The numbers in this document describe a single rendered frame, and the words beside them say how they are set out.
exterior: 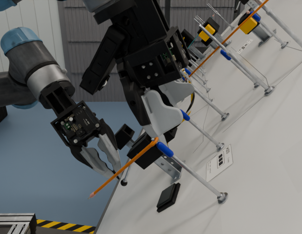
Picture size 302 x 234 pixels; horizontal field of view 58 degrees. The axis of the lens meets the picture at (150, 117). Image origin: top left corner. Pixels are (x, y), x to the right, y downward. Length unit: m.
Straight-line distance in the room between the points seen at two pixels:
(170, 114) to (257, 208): 0.16
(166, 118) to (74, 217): 1.76
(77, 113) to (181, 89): 0.19
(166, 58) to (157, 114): 0.08
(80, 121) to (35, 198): 1.86
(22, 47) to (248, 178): 0.47
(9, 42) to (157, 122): 0.36
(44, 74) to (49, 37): 3.69
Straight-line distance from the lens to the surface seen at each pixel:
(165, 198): 0.43
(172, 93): 0.44
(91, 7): 0.36
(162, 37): 0.35
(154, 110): 0.37
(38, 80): 0.56
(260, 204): 0.28
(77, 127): 0.51
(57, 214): 2.14
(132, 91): 0.36
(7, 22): 4.44
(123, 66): 0.36
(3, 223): 1.84
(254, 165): 0.33
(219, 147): 0.41
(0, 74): 0.67
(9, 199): 2.41
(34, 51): 0.58
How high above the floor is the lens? 1.37
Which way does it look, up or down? 22 degrees down
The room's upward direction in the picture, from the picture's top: straight up
